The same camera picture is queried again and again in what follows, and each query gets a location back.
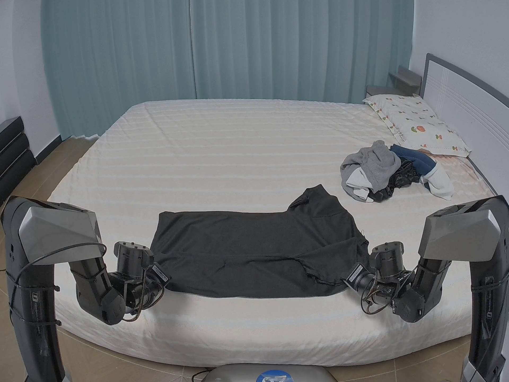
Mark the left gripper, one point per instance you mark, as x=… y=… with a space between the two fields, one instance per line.
x=151 y=293

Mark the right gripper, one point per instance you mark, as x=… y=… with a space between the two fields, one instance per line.
x=360 y=281

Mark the black polo shirt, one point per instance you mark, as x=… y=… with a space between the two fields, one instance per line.
x=246 y=253

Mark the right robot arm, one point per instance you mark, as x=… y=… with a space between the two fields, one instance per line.
x=489 y=293

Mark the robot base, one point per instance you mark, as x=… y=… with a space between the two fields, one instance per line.
x=262 y=374

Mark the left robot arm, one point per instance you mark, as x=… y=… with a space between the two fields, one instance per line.
x=35 y=293

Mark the pile of clothes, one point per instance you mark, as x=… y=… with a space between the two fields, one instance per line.
x=377 y=165

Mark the bed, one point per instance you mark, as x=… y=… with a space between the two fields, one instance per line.
x=222 y=161

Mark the white printed pillow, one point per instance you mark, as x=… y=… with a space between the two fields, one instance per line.
x=417 y=121

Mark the black chest of drawers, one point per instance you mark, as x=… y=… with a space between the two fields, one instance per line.
x=14 y=157

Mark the grey bedside table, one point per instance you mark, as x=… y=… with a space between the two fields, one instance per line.
x=397 y=80

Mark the blue-green curtain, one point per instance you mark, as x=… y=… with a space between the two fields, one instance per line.
x=298 y=34
x=119 y=54

